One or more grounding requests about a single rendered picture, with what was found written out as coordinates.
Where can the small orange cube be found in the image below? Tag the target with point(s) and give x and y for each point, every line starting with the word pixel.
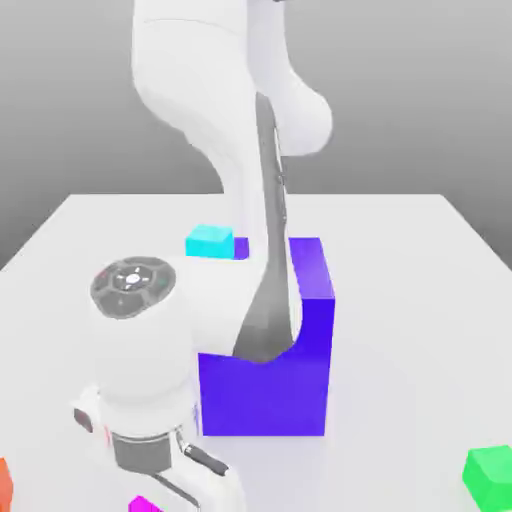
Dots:
pixel 4 486

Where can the large blue box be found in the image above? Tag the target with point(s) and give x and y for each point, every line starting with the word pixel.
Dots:
pixel 264 400

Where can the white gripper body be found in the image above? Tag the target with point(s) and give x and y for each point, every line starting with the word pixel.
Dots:
pixel 216 496

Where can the small green cube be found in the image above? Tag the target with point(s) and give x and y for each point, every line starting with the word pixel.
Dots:
pixel 490 478

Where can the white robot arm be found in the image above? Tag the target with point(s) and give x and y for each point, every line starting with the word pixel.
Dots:
pixel 192 120

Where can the small magenta cube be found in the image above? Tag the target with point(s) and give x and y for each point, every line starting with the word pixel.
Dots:
pixel 142 504

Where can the small cyan cube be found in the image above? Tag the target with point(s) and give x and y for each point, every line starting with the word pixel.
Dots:
pixel 208 242

